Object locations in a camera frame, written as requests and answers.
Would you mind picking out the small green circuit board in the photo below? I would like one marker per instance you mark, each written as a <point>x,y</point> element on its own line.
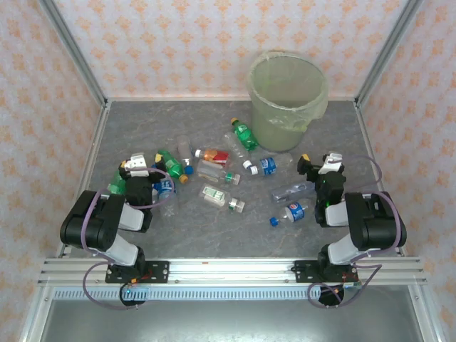
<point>352,285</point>

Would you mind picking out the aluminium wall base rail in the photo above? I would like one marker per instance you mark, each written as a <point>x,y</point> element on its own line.
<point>178,99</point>

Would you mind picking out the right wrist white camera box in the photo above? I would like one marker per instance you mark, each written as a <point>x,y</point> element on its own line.
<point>331,164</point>

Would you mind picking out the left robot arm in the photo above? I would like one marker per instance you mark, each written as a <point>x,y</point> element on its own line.
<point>89,228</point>

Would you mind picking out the green labelled bottle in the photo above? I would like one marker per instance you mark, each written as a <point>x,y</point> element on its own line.
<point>174,167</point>

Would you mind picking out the orange-red label bottle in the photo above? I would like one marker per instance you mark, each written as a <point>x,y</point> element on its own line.
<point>213,155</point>

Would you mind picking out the green-white label bottle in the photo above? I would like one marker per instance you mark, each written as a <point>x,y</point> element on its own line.
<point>213,194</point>

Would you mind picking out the crushed green bottle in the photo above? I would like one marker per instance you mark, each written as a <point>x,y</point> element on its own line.
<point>115,185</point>

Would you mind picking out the steel lower shelf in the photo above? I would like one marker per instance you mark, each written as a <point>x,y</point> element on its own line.
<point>231,320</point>

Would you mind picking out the aluminium frame post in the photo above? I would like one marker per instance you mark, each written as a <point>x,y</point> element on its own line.
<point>74,53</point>
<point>405,21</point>

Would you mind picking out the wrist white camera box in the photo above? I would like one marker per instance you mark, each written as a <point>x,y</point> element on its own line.
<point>138,165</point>
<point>331,164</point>

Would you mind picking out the clear blue-white label bottle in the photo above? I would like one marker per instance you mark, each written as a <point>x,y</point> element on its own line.
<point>183,147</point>

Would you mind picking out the blue-label bottle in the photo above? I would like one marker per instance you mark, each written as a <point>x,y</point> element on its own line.
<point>288,194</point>
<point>165,189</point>
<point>268,166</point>

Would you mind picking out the black round base housing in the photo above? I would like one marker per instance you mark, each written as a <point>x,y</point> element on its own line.
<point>133,301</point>
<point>329,299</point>

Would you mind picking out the round-logo bottle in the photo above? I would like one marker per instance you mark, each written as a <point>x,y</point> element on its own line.
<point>294,211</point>

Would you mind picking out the aluminium table edge rail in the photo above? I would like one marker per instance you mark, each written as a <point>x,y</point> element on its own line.
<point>368,142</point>
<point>90,160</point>

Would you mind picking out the green mesh waste bin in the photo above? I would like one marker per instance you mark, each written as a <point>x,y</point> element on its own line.
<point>278,139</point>

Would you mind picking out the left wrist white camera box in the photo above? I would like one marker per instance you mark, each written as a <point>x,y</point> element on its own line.
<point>138,165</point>

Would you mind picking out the clear unlabelled bottle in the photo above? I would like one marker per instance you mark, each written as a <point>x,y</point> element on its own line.
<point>235,144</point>

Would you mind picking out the green soda bottle, yellow cap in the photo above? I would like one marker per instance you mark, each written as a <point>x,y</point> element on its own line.
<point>244,135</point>

